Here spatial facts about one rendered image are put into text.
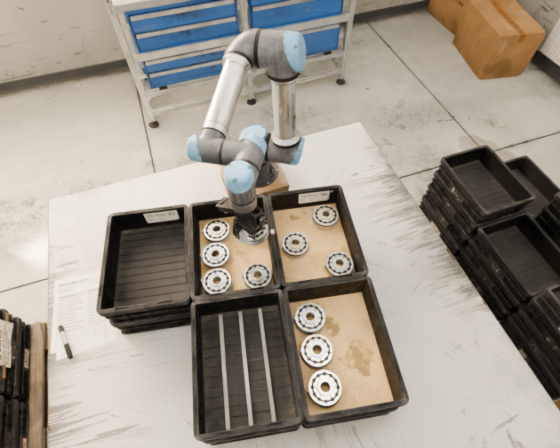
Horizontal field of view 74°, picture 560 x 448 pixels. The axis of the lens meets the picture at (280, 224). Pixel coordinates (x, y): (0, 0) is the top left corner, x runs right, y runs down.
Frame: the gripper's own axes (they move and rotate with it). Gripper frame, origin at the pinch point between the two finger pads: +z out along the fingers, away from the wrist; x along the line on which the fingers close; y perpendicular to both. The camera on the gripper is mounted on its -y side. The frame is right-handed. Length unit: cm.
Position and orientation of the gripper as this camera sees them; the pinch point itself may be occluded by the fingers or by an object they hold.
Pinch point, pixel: (246, 235)
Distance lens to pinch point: 127.1
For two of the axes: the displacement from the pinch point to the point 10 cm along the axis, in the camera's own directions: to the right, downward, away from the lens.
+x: 5.8, -7.0, 4.0
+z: 0.3, 5.2, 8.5
